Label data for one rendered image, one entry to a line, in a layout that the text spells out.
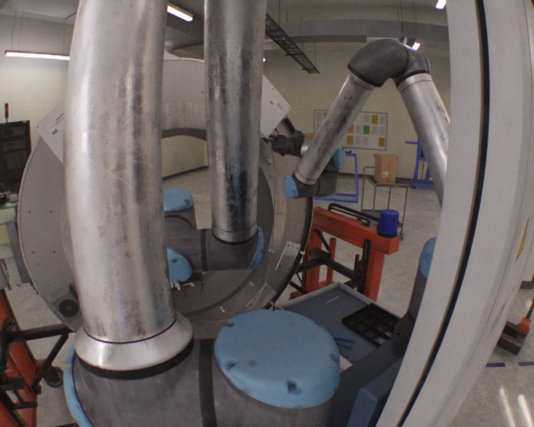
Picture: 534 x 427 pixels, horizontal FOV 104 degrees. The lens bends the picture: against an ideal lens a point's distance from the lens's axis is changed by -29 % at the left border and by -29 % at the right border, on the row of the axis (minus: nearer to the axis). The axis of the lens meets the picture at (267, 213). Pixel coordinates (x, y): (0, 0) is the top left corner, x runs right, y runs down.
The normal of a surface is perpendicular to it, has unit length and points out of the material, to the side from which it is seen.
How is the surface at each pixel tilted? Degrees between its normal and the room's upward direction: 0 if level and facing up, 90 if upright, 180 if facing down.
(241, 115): 111
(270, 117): 90
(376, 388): 0
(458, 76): 90
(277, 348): 5
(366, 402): 90
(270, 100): 90
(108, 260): 80
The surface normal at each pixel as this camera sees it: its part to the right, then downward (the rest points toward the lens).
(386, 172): 0.00, 0.29
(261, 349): 0.09, -0.96
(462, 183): -0.84, 0.15
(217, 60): -0.42, 0.54
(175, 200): 0.05, -0.81
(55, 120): 0.53, 0.25
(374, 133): -0.32, 0.27
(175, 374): 0.84, 0.07
